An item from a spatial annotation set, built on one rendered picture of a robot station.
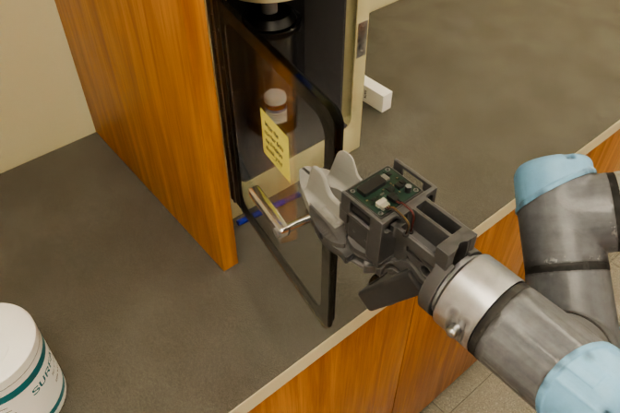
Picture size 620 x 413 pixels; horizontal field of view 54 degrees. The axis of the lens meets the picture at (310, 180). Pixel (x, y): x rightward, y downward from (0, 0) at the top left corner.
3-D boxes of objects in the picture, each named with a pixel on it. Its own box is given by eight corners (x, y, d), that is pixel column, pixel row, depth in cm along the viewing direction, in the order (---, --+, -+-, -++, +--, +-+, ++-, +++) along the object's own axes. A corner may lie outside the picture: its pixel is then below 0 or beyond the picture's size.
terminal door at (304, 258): (241, 203, 107) (217, -8, 79) (331, 332, 88) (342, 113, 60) (237, 204, 107) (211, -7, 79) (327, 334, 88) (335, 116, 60)
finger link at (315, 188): (302, 135, 62) (363, 183, 57) (302, 177, 66) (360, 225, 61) (278, 148, 61) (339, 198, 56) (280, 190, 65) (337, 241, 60)
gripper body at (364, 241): (393, 152, 58) (495, 224, 51) (386, 214, 64) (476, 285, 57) (333, 188, 54) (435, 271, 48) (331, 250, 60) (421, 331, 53)
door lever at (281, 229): (281, 184, 82) (281, 171, 80) (317, 230, 76) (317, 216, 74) (246, 199, 80) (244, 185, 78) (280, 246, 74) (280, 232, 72)
